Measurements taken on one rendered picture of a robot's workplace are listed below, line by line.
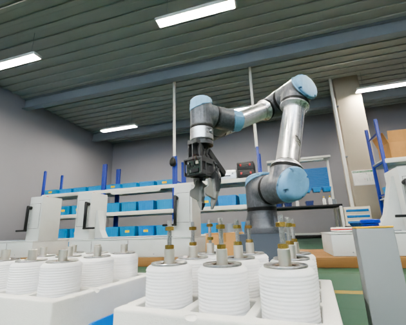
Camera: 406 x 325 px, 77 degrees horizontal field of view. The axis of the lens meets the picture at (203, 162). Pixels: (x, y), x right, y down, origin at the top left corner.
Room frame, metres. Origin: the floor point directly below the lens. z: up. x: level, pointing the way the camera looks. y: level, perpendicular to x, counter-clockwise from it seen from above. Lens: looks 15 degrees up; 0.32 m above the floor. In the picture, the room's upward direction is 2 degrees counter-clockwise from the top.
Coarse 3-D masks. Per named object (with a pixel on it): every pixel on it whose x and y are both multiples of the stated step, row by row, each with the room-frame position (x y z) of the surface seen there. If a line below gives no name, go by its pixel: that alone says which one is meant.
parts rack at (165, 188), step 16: (176, 160) 5.46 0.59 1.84; (176, 176) 5.46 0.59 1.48; (80, 192) 6.14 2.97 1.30; (96, 192) 6.01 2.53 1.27; (112, 192) 5.90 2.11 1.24; (144, 192) 6.31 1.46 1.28; (160, 192) 6.19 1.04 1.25; (208, 208) 5.27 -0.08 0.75; (224, 208) 5.18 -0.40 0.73; (240, 208) 5.09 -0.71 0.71
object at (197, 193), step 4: (196, 184) 0.79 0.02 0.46; (200, 184) 0.80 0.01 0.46; (204, 184) 0.81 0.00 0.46; (196, 188) 0.79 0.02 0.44; (200, 188) 0.80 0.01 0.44; (192, 192) 0.78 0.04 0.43; (196, 192) 0.79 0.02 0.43; (200, 192) 0.80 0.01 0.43; (192, 196) 0.78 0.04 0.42; (196, 196) 0.80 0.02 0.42; (200, 196) 0.80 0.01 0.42; (204, 196) 0.81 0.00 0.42; (200, 200) 0.80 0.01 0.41; (200, 204) 0.80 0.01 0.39; (204, 204) 0.81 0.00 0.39; (200, 208) 0.80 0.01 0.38
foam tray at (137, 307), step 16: (320, 288) 0.73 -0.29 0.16; (128, 304) 0.56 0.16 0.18; (144, 304) 0.59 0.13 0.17; (192, 304) 0.55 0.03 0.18; (256, 304) 0.53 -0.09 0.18; (320, 304) 0.52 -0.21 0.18; (336, 304) 0.52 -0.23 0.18; (128, 320) 0.52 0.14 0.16; (144, 320) 0.51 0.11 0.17; (160, 320) 0.50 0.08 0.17; (176, 320) 0.49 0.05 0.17; (192, 320) 0.48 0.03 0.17; (208, 320) 0.46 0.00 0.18; (224, 320) 0.45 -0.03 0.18; (240, 320) 0.45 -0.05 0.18; (256, 320) 0.45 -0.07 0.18; (272, 320) 0.44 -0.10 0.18; (336, 320) 0.43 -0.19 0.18
